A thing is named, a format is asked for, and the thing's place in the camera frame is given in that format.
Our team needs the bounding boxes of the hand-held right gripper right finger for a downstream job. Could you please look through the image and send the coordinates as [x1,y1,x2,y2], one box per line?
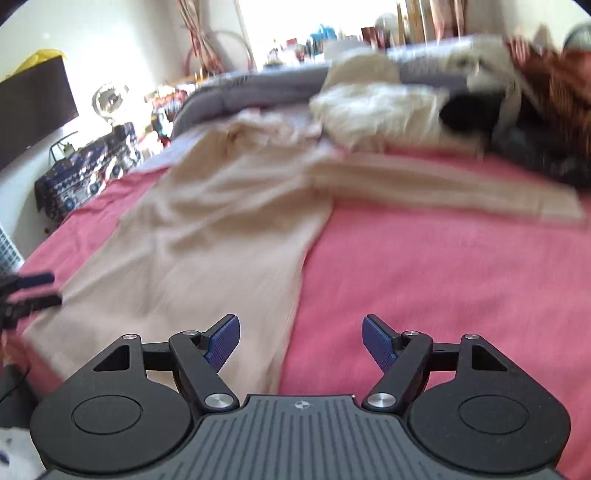
[361,314,509,412]

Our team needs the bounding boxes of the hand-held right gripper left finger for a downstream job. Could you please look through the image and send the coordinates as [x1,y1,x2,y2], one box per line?
[92,314,242,412]

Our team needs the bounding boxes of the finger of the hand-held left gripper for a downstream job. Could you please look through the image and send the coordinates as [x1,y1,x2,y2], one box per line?
[7,295,64,319]
[16,272,56,288]

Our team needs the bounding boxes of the beige long-sleeved shirt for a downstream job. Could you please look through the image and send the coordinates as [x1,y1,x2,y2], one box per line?
[23,108,585,398]

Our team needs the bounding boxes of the pink blanket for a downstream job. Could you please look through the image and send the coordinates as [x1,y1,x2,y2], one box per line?
[14,152,591,480]

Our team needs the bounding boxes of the black and white printed cloth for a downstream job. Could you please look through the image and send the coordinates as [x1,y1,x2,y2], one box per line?
[0,427,45,480]

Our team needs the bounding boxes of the round desk fan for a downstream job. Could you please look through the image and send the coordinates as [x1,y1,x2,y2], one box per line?
[91,83,130,128]

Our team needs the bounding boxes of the colourful printed box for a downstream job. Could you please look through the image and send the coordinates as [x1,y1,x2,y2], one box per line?
[148,85,186,136]

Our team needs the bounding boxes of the cream white garment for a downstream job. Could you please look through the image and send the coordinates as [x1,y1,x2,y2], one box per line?
[308,83,451,151]

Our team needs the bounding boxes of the grey duvet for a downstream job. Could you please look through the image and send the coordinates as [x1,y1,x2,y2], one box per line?
[173,46,476,140]

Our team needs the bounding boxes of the dark plaid cloth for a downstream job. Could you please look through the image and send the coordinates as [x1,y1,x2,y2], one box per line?
[489,124,591,188]

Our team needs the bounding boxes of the cream silky cloth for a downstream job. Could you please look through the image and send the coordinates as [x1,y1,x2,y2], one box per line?
[322,53,400,89]

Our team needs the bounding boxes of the pink floral curtain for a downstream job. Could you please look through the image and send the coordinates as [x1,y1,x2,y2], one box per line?
[178,0,218,77]

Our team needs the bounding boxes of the hula hoop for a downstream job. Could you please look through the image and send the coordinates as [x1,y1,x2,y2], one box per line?
[185,30,257,75]

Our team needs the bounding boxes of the cluttered windowsill things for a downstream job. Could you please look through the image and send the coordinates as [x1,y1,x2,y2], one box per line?
[263,0,468,65]

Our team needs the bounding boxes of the black wall television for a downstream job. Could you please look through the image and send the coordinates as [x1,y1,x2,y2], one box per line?
[0,58,79,172]

